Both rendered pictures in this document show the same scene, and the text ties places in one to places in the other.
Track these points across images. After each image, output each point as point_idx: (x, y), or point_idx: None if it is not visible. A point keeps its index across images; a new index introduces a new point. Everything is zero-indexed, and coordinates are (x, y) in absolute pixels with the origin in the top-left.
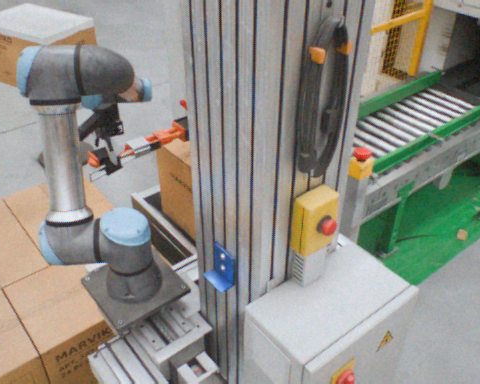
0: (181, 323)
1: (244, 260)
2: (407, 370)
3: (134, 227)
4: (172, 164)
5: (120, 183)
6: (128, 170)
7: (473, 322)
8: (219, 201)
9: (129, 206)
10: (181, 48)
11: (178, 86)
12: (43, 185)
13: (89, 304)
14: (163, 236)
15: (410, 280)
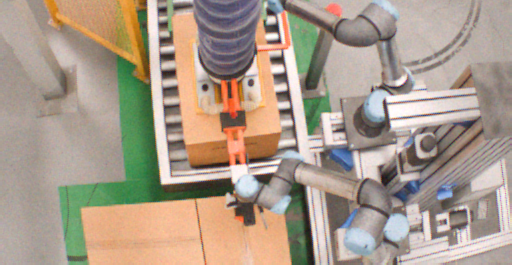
0: (415, 219)
1: (465, 180)
2: (370, 65)
3: (405, 223)
4: (217, 144)
5: (27, 160)
6: (12, 143)
7: None
8: (455, 178)
9: (63, 169)
10: (31, 34)
11: (33, 56)
12: (90, 245)
13: (269, 264)
14: (222, 181)
15: None
